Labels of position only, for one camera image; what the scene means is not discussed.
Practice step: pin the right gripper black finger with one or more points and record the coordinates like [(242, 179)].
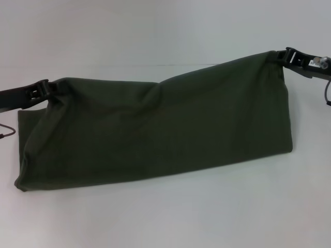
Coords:
[(285, 53), (287, 64)]

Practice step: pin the dark green FREE t-shirt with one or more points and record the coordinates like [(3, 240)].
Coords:
[(155, 129)]

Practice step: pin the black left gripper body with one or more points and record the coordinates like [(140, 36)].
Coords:
[(13, 96)]

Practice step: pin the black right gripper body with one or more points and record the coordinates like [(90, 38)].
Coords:
[(310, 65)]

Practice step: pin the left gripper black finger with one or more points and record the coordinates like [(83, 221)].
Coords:
[(38, 99), (41, 86)]

